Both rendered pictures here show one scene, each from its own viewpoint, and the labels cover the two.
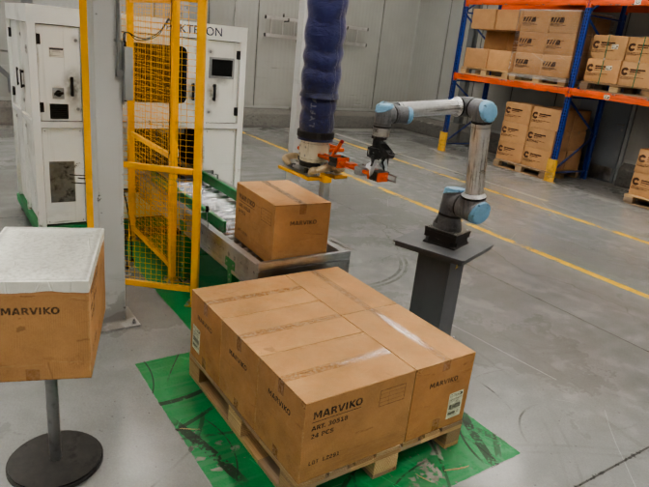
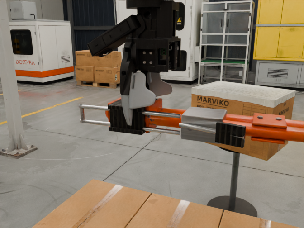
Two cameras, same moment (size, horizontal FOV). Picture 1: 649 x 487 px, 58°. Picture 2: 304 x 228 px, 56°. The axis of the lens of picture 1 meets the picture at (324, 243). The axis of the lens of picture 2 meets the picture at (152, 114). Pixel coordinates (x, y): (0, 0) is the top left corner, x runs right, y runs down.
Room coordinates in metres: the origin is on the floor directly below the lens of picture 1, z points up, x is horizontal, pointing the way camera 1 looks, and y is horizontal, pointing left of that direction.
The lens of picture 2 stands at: (3.52, -0.49, 1.42)
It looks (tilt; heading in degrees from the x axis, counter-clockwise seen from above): 16 degrees down; 149
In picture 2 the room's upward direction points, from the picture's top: straight up
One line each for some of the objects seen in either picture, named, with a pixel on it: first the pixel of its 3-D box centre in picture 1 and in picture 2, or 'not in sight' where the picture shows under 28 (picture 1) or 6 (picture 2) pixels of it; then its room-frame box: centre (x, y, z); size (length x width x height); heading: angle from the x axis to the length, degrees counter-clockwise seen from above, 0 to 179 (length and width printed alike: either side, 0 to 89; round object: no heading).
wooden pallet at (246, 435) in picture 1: (317, 395); not in sight; (2.75, -0.05, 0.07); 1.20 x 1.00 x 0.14; 36
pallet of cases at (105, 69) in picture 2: not in sight; (104, 67); (-3.94, 2.44, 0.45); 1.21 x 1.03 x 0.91; 35
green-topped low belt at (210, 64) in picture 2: not in sight; (223, 72); (-2.23, 5.24, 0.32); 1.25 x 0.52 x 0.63; 35
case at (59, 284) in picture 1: (45, 297); (239, 115); (2.12, 1.10, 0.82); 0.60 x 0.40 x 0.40; 17
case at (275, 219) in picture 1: (280, 220); not in sight; (3.74, 0.31, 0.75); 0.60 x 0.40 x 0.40; 33
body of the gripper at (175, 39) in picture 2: (378, 147); (151, 37); (3.08, -0.23, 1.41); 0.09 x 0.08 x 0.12; 37
